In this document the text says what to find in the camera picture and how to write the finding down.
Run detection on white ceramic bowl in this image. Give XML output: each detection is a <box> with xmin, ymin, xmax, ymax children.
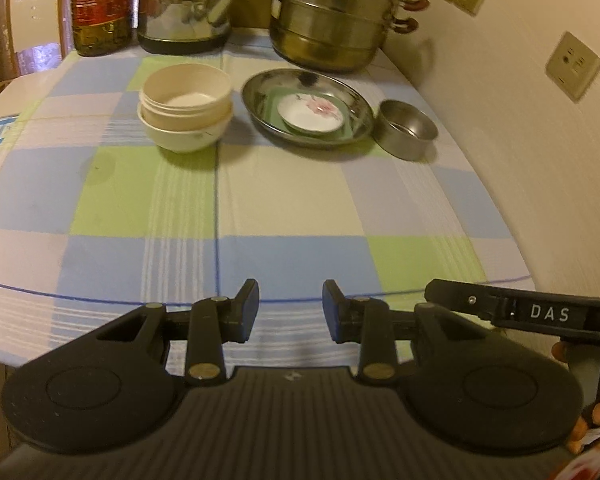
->
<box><xmin>136</xmin><ymin>104</ymin><xmax>233</xmax><ymax>154</ymax></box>

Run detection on green rectangular tray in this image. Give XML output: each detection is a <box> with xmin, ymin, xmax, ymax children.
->
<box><xmin>263</xmin><ymin>88</ymin><xmax>353</xmax><ymax>140</ymax></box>

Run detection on small steel bowl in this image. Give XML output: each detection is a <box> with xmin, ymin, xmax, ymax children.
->
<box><xmin>372</xmin><ymin>100</ymin><xmax>438</xmax><ymax>162</ymax></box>

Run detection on large steel plate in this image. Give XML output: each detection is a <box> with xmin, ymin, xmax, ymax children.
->
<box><xmin>242</xmin><ymin>68</ymin><xmax>374</xmax><ymax>150</ymax></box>

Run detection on small floral saucer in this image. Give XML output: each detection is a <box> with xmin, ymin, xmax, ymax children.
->
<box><xmin>277</xmin><ymin>93</ymin><xmax>344</xmax><ymax>136</ymax></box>

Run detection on cream plastic bowl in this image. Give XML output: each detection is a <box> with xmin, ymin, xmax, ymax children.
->
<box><xmin>138</xmin><ymin>63</ymin><xmax>233</xmax><ymax>132</ymax></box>

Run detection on person's right hand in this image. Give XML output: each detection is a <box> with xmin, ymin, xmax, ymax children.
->
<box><xmin>552</xmin><ymin>341</ymin><xmax>600</xmax><ymax>454</ymax></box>

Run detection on plaid pastel tablecloth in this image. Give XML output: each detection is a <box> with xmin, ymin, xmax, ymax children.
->
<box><xmin>0</xmin><ymin>48</ymin><xmax>532</xmax><ymax>366</ymax></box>

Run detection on stainless steel steamer pot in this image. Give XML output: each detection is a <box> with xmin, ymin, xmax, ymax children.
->
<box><xmin>268</xmin><ymin>0</ymin><xmax>429</xmax><ymax>74</ymax></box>

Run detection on stainless steel kettle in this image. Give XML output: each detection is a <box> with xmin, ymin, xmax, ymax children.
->
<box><xmin>136</xmin><ymin>0</ymin><xmax>233</xmax><ymax>55</ymax></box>

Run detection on cooking oil bottle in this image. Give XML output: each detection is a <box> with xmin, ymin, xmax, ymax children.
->
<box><xmin>71</xmin><ymin>0</ymin><xmax>133</xmax><ymax>58</ymax></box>

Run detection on white wooden chair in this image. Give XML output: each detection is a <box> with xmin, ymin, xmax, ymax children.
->
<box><xmin>6</xmin><ymin>0</ymin><xmax>68</xmax><ymax>76</ymax></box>

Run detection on beige wall socket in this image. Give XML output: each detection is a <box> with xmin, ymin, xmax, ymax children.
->
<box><xmin>545</xmin><ymin>32</ymin><xmax>600</xmax><ymax>102</ymax></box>

